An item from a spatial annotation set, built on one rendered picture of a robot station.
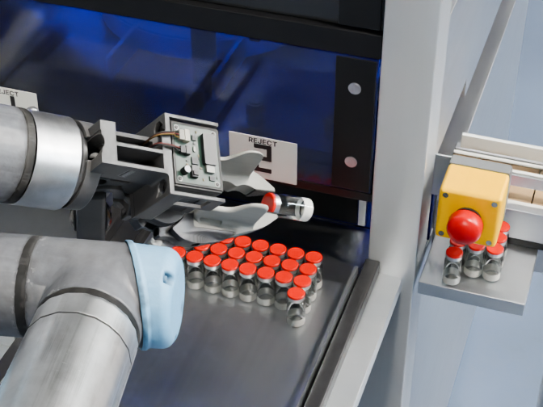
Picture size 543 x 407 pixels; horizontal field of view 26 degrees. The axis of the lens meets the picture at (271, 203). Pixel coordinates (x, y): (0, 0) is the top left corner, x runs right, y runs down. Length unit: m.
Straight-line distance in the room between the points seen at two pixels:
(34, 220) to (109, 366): 0.81
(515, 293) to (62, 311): 0.78
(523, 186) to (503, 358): 1.16
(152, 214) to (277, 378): 0.41
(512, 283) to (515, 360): 1.17
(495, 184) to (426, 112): 0.13
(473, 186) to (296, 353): 0.28
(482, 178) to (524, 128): 1.97
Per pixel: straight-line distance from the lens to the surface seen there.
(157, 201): 0.94
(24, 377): 0.74
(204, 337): 1.37
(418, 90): 1.29
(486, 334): 2.68
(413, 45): 1.27
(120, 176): 0.93
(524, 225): 1.50
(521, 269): 1.49
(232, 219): 1.01
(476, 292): 1.45
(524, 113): 3.41
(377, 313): 1.40
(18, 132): 0.89
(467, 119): 1.75
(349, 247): 1.49
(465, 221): 1.34
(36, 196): 0.91
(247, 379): 1.32
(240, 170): 1.04
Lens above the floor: 1.84
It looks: 38 degrees down
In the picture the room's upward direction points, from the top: straight up
